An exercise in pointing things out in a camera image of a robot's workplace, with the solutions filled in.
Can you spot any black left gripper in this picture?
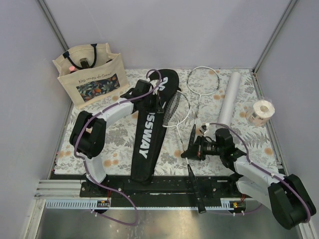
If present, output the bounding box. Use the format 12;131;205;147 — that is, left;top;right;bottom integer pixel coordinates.
142;92;164;113

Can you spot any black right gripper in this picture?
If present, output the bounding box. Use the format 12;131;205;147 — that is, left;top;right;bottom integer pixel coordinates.
181;135;224;161

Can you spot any white racket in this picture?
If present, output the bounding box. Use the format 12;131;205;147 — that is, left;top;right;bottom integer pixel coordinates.
162;90;206;214
186;65;222;152

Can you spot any black Crossway racket bag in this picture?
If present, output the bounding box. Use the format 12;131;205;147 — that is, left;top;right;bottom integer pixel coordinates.
131;69;180;184

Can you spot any white shuttlecock tube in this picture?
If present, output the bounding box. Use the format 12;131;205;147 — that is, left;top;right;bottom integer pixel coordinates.
218;72;241;126

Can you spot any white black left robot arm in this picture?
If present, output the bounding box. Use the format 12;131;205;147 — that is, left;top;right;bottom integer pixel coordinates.
69;80;166;197

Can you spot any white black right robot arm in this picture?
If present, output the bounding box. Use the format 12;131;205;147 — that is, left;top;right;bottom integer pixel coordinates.
181;125;317;230

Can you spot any floral patterned table mat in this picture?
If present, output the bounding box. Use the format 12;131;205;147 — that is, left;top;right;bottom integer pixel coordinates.
54;67;278;177

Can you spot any beige floral tote bag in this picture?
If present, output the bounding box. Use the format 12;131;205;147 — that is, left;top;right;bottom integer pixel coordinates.
53;43;129;109

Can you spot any wrapped toilet paper roll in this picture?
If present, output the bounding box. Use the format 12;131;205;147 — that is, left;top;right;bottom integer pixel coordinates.
246;99;275;127

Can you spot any dark bottle in tote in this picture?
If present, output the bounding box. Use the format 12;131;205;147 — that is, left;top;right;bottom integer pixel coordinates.
80;58;90;69

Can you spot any pink capped bottle in tote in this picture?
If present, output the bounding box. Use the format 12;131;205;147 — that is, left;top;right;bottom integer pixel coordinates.
69;66;76;74

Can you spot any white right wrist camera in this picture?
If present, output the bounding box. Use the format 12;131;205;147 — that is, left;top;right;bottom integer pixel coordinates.
199;124;209;135

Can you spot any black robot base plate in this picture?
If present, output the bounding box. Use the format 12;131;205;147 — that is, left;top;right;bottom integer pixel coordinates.
79;175;242;209

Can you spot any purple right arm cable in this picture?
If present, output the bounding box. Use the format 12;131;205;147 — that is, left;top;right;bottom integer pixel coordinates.
209;122;314;222

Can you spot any aluminium frame rail front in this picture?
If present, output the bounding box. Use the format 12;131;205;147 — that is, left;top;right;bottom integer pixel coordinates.
32;180;306;215

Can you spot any aluminium frame post left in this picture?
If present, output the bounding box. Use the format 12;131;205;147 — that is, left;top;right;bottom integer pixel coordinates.
36;0;69;51

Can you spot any aluminium frame post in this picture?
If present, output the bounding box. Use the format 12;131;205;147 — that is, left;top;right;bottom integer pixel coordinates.
252;0;299;73
36;0;69;51

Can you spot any aluminium frame post right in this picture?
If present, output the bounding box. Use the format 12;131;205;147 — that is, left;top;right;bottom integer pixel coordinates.
252;0;299;73

